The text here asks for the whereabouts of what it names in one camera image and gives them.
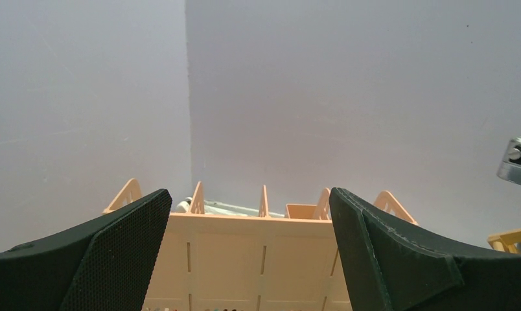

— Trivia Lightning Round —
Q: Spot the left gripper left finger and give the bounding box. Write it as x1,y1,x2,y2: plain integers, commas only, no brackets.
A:
0,189,172,310

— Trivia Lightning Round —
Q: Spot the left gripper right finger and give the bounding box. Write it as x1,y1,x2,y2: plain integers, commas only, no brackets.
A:
329,188,521,310

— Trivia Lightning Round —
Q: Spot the wooden wine rack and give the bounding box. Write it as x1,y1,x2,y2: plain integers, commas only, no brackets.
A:
487,228,521,254

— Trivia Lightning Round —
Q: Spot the peach plastic organizer basket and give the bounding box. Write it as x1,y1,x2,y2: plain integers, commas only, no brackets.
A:
102,178,419,311

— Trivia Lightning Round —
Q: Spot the white item behind basket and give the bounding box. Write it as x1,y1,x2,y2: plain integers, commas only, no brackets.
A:
171,197,259,216

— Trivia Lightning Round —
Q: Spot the pink clipboard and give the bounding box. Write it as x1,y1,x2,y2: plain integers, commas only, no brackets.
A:
497,136,521,186

